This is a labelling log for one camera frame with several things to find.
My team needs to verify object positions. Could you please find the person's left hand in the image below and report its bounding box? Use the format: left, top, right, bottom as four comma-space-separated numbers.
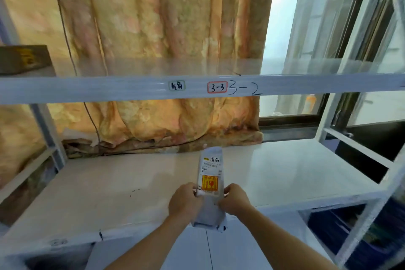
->
168, 183, 204, 225

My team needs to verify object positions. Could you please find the person's right hand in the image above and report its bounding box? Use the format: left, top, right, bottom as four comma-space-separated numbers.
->
218, 183, 254, 217

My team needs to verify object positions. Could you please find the grey plastic mailer parcel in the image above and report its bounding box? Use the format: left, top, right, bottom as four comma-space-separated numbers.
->
191, 146, 229, 233

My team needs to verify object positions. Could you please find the person's right forearm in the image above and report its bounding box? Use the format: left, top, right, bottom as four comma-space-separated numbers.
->
236, 205, 340, 270

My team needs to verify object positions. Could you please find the person's left forearm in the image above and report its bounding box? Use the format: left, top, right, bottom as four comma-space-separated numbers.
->
104, 215, 191, 270

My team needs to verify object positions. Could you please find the white metal shelf rack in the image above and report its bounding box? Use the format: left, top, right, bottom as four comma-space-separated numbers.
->
0, 0, 405, 270

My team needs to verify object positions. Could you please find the red bordered white label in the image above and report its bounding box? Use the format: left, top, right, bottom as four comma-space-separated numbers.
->
207, 81, 228, 94

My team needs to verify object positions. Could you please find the dark blue bag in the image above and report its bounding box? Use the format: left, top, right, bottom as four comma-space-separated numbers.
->
305, 195, 405, 270

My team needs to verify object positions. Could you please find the white metal side rack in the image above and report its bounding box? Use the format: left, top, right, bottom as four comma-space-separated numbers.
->
315, 0, 405, 267

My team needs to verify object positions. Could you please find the orange patterned curtain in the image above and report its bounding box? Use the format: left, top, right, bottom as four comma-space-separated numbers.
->
0, 0, 277, 182

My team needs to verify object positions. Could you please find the brown cardboard box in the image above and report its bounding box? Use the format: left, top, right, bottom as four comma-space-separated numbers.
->
0, 45, 57, 77

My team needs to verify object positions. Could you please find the dark window frame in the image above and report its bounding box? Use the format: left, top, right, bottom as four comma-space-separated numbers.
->
258, 0, 405, 144

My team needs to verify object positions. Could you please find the black cable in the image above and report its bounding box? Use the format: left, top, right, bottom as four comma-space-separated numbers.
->
51, 0, 102, 153

